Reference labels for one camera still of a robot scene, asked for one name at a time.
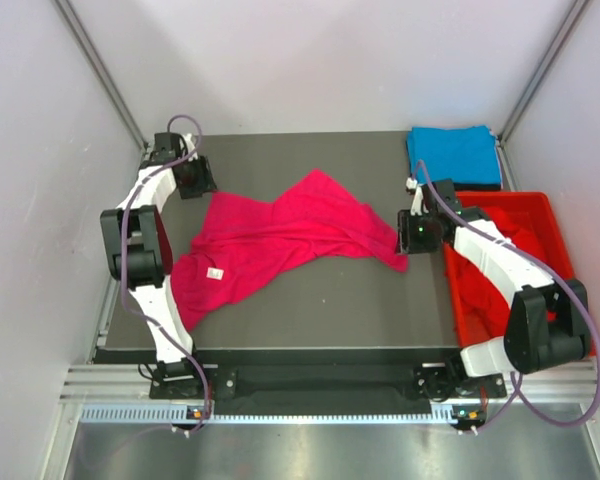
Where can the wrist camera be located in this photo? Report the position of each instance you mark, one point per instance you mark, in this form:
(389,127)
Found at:
(169,147)
(417,191)

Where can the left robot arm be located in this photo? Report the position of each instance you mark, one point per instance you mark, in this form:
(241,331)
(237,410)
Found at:
(139,256)

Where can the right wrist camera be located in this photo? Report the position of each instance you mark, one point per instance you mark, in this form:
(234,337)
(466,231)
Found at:
(417,191)

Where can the right aluminium frame post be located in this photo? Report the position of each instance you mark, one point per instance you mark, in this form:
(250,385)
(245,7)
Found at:
(573,16)

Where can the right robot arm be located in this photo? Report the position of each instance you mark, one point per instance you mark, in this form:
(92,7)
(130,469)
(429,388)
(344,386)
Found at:
(546,326)

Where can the aluminium frame post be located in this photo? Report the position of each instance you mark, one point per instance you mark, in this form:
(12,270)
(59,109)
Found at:
(573,16)
(91,54)

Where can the grey slotted cable duct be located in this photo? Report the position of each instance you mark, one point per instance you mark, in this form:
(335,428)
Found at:
(183,414)

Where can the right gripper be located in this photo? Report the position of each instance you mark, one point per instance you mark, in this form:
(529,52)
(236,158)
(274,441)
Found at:
(407,243)

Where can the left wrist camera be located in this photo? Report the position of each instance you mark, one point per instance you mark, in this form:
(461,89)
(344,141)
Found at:
(169,147)

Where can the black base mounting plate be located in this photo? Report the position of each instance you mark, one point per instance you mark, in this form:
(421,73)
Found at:
(336,381)

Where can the left aluminium frame post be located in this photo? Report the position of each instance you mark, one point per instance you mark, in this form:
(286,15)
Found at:
(91,54)

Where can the folded blue t shirt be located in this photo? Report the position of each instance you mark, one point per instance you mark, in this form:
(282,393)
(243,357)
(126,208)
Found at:
(465,155)

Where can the red t shirts pile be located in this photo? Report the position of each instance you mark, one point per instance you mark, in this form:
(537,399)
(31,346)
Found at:
(482,312)

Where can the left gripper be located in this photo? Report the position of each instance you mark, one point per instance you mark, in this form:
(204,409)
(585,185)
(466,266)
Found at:
(205,181)

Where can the pink t shirt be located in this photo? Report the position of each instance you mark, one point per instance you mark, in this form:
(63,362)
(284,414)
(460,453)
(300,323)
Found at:
(244,244)

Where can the aluminium front rail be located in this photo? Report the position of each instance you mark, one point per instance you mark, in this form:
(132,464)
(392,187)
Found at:
(572,383)

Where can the red plastic bin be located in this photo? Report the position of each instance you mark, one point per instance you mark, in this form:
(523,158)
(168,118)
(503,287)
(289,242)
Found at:
(543,223)

